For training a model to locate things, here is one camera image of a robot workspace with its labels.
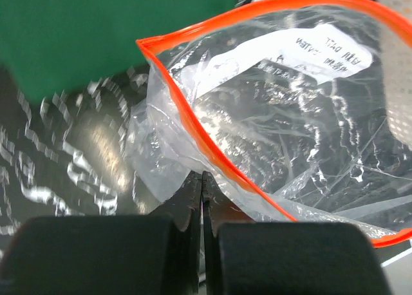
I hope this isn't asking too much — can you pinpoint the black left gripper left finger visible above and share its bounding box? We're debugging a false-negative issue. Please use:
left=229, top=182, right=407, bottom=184
left=1, top=172, right=202, bottom=294

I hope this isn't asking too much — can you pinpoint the clear zip top bag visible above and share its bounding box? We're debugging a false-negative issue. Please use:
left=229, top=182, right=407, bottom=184
left=126, top=0, right=411, bottom=247

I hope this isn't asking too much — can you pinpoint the folded green cloth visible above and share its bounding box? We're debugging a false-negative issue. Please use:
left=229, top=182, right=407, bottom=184
left=1, top=0, right=237, bottom=102

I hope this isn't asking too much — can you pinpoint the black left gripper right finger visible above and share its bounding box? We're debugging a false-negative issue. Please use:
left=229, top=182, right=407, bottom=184
left=201, top=172, right=391, bottom=294

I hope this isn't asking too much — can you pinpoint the white perforated tray basket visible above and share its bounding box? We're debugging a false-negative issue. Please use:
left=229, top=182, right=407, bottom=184
left=377, top=0, right=411, bottom=147

